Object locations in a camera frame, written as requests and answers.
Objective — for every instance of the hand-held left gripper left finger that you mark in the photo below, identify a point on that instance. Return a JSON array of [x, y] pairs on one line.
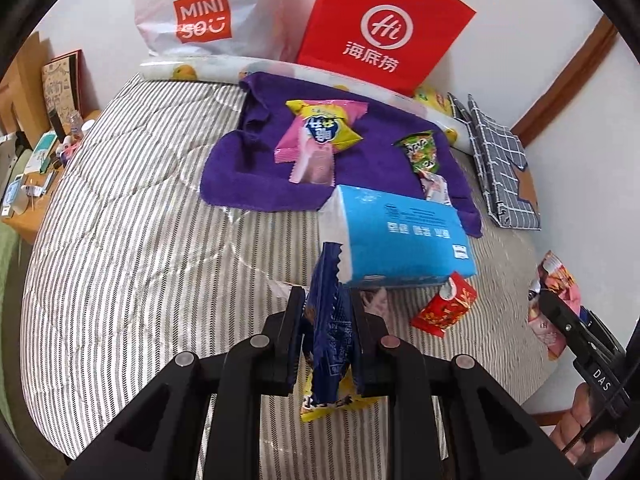
[[292, 340]]

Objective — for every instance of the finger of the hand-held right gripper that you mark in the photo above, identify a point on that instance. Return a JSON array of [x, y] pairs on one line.
[[605, 335], [565, 320]]

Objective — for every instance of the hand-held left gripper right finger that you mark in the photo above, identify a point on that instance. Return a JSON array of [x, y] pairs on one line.
[[362, 350]]

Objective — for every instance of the blue snack packet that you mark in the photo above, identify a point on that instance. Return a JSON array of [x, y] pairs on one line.
[[330, 340]]

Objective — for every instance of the red pink snack packet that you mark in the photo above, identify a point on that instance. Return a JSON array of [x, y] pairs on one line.
[[555, 280]]

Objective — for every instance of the yellow snack packet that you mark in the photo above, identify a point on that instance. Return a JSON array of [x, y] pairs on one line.
[[307, 412]]

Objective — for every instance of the purple towel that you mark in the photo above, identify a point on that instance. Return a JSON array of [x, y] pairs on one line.
[[240, 175]]

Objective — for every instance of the white pink snack packet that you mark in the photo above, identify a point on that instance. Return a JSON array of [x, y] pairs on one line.
[[436, 189]]

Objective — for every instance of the green snack packet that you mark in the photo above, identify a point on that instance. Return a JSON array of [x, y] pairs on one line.
[[420, 152]]

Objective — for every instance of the pink yellow snack bag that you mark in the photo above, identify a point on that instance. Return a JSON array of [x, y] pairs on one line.
[[325, 130]]

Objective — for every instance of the person's right hand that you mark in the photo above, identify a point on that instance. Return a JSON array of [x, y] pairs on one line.
[[575, 430]]

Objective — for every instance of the blue tissue pack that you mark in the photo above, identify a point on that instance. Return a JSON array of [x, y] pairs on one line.
[[400, 240]]

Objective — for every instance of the blue checked cloth bag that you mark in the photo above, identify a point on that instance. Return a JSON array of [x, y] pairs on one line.
[[500, 175]]

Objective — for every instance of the cluttered wooden bedside table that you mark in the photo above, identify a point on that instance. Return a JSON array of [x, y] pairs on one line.
[[30, 210]]

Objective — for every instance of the rolled white fruit-print mat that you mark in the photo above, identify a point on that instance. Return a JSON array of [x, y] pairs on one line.
[[160, 69]]

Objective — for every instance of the white plastic shopping bag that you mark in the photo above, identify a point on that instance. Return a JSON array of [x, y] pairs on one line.
[[250, 20]]

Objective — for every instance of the red paper bag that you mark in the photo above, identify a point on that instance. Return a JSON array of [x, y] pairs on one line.
[[340, 10]]

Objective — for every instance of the illustrated book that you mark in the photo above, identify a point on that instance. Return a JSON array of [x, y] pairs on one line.
[[60, 85]]

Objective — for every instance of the wooden bed headboard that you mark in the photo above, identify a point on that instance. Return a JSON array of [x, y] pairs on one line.
[[22, 85]]

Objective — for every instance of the brown wooden door frame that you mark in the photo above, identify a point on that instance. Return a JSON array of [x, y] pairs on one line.
[[575, 75]]

